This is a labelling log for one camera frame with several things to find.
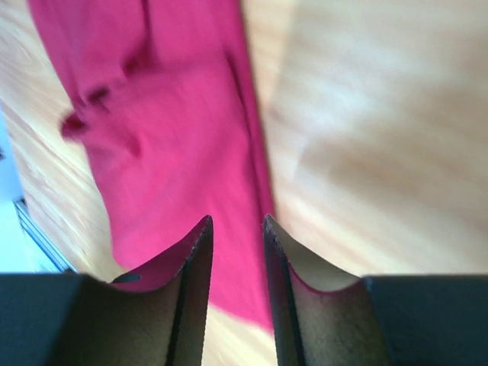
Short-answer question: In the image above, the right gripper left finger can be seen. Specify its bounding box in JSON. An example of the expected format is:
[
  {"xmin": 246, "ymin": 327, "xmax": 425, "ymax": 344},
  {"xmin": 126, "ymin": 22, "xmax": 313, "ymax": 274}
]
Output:
[{"xmin": 1, "ymin": 217, "xmax": 213, "ymax": 365}]

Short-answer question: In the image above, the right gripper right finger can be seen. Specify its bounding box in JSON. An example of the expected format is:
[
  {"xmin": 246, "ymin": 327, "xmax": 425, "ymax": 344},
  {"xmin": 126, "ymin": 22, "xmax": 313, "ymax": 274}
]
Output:
[{"xmin": 263, "ymin": 217, "xmax": 487, "ymax": 365}]

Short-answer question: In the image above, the crimson red t shirt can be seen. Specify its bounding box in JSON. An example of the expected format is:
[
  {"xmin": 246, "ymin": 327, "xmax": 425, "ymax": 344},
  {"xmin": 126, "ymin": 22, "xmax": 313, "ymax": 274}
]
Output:
[{"xmin": 29, "ymin": 1, "xmax": 274, "ymax": 329}]

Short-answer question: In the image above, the left aluminium frame post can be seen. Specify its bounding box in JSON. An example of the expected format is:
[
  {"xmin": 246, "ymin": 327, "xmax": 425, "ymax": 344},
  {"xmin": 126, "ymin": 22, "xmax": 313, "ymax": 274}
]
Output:
[{"xmin": 14, "ymin": 198, "xmax": 77, "ymax": 273}]

